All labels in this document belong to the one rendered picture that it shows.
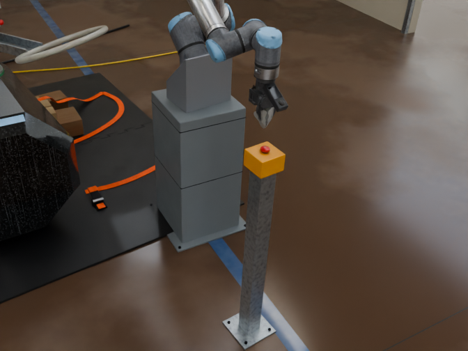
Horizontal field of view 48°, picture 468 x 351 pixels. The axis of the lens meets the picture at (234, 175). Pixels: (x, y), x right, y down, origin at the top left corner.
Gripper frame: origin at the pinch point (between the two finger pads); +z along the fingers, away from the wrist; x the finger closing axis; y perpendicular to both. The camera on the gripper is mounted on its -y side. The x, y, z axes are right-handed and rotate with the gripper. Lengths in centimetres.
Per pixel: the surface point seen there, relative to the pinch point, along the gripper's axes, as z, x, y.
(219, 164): 67, -26, 69
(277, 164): 15.1, -2.5, -6.5
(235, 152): 62, -36, 68
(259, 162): 12.2, 5.5, -4.9
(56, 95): 108, 4, 275
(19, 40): 11, 50, 157
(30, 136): 49, 62, 121
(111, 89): 119, -48, 284
